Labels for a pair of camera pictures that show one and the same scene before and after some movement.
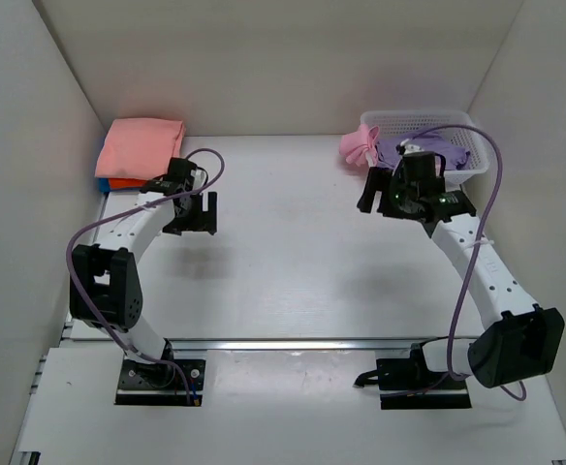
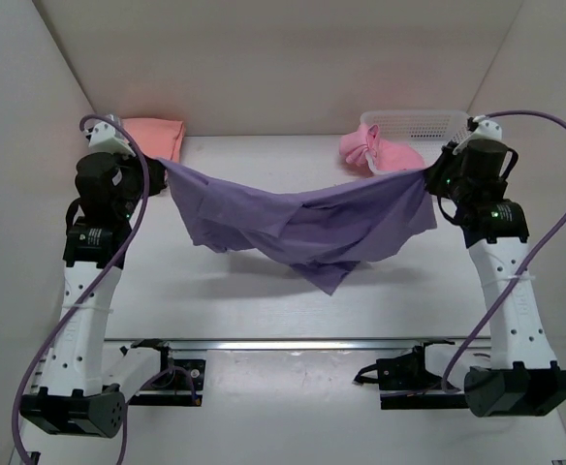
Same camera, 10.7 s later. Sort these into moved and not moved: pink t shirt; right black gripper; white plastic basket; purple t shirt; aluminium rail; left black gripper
Moved: left black gripper; purple t shirt; right black gripper
Not moved: aluminium rail; white plastic basket; pink t shirt
